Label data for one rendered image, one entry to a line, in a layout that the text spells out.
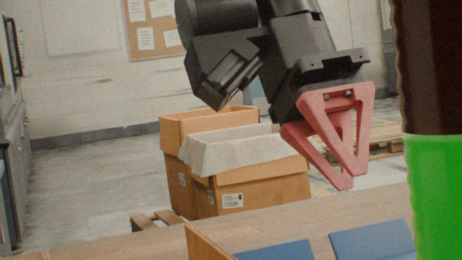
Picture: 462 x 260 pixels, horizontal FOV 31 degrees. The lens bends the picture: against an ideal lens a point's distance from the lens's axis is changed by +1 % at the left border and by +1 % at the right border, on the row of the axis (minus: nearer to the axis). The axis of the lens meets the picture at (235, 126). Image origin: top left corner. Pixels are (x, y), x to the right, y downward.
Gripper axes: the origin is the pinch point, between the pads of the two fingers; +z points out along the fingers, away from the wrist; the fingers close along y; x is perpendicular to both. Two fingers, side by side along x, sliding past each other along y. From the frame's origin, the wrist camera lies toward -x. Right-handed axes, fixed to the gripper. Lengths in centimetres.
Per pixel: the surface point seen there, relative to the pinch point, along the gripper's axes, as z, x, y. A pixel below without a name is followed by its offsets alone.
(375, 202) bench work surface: -3.8, 14.9, -25.7
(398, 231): 5.9, 2.1, 0.5
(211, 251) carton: 4.8, -14.9, 4.4
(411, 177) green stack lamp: 13.9, -20.6, 43.3
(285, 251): 5.3, -8.0, 0.5
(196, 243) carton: 2.9, -14.6, 0.0
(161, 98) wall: -452, 246, -928
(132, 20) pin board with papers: -547, 224, -875
